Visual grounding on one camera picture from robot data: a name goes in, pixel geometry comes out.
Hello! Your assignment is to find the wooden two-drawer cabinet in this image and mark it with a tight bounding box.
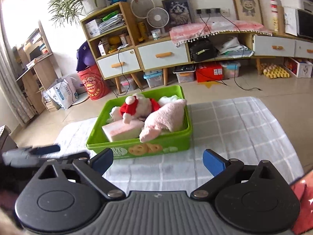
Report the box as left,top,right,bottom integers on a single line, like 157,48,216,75
80,2,191,94

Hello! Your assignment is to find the red cardboard box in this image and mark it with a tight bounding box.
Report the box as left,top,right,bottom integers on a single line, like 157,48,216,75
195,62,223,83

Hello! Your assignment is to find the white santa plush toy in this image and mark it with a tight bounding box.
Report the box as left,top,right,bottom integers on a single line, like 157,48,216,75
107,93,161,124

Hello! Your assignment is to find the black microwave oven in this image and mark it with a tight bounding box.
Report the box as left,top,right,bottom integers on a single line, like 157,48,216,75
296,10,313,39

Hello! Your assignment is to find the pink lace cloth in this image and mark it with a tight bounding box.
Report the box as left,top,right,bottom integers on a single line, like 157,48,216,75
169,20,273,46

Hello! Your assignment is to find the clear box blue lid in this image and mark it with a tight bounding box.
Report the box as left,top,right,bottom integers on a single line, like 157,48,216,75
143,70,164,88

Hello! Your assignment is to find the large white fan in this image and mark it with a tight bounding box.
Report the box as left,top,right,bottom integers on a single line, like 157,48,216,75
130,0,155,19

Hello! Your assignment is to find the framed cat picture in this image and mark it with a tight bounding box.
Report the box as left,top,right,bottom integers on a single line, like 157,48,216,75
162,0,195,31

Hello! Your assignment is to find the green plastic cookie box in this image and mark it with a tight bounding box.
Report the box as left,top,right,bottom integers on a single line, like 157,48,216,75
86,96,192,159

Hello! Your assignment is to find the white paper shopping bag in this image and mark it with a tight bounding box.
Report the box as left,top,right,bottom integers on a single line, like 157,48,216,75
46,75,78,110

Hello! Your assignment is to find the black bag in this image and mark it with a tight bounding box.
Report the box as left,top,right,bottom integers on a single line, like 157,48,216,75
189,38,217,62

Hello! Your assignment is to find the grey checked table cloth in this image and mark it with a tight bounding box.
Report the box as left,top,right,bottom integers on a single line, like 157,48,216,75
52,96,305,194

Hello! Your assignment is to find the red printed bucket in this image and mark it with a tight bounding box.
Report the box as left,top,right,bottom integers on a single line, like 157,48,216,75
78,65,110,100

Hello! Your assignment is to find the wooden desk shelf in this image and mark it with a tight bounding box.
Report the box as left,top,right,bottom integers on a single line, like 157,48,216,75
13,22,60,115

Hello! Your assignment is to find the pink white sponge block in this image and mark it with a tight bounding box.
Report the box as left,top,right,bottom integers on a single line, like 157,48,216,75
102,119,144,142

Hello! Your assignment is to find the yellow egg tray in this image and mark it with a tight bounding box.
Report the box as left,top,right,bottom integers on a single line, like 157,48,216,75
261,63,290,79

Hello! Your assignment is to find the low wooden tv bench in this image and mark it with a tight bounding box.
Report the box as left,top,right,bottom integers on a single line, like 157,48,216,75
171,30,313,75

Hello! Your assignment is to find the small white desk fan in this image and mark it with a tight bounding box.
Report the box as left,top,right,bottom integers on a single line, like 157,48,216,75
146,7,170,40

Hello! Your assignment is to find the framed cartoon girl picture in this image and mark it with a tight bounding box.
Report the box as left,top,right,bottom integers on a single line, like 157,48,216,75
233,0,263,24

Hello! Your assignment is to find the pink fluffy plush toy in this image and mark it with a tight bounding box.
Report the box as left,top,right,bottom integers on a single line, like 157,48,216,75
139,99,187,143

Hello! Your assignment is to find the white cloth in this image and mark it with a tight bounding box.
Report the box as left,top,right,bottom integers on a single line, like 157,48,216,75
157,95,180,107

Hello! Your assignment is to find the potted green plant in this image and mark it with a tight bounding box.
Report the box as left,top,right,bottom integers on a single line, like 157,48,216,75
48,0,99,25

